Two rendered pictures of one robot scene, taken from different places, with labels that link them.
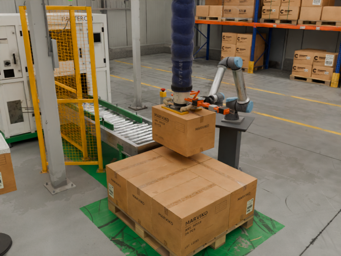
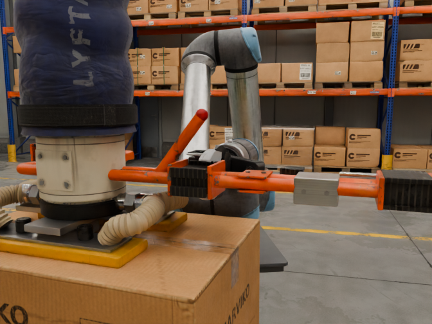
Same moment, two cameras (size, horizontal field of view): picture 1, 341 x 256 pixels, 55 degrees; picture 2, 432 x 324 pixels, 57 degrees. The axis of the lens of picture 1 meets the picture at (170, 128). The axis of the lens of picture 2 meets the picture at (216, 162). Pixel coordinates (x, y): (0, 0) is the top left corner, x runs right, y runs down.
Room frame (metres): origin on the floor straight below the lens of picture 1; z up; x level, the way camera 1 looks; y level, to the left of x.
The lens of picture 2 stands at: (2.56, 0.08, 1.34)
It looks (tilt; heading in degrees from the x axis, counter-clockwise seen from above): 8 degrees down; 328
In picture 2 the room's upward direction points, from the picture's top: straight up
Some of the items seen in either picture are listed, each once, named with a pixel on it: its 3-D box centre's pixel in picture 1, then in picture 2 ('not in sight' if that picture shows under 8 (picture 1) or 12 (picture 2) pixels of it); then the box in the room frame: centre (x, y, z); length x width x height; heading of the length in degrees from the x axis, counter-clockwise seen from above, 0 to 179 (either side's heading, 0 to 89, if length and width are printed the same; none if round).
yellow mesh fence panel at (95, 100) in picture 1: (65, 96); not in sight; (3.94, 1.31, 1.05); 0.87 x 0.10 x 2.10; 92
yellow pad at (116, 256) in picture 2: (174, 108); (53, 234); (3.32, -0.04, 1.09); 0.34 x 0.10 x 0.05; 39
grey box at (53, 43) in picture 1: (52, 53); not in sight; (3.62, 1.29, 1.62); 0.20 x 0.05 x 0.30; 40
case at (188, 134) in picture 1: (182, 126); (101, 322); (3.36, -0.13, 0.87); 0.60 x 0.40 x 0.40; 39
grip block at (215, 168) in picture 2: (197, 102); (197, 177); (3.19, -0.27, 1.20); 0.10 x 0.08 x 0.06; 129
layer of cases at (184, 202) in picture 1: (178, 188); not in sight; (2.94, -0.09, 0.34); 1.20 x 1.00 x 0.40; 40
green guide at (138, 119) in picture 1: (114, 106); not in sight; (4.98, 0.90, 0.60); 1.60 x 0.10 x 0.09; 40
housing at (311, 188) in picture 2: (213, 107); (316, 188); (3.02, -0.41, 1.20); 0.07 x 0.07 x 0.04; 39
